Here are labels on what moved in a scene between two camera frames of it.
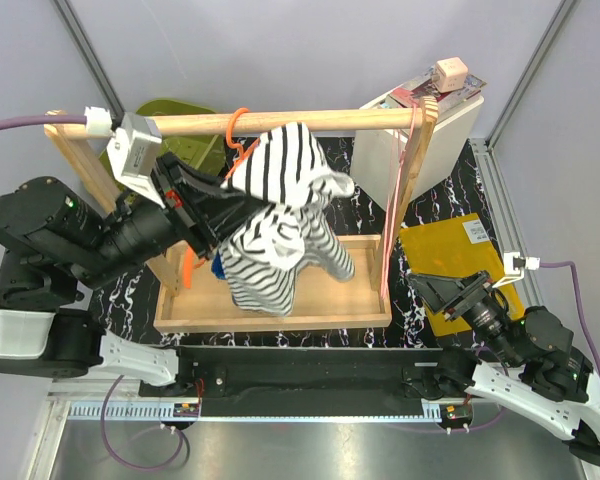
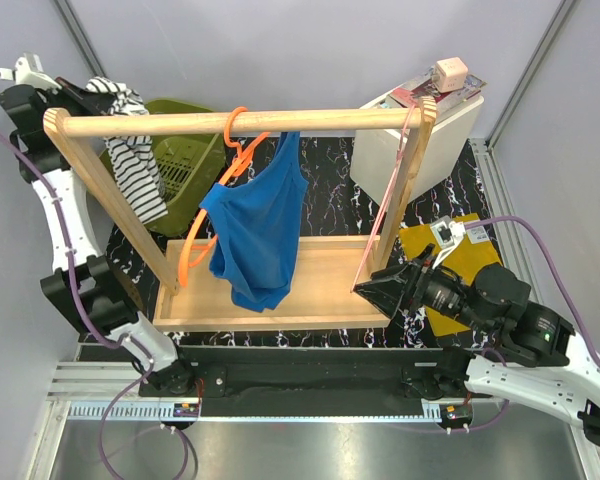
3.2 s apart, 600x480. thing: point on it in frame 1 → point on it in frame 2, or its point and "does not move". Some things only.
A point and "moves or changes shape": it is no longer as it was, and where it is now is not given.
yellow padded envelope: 456,245 does not move
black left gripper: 223,211 → 97,103
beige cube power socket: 449,74 does not move
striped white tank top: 288,175 moves or changes shape
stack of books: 424,86 does not move
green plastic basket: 205,152 does not move
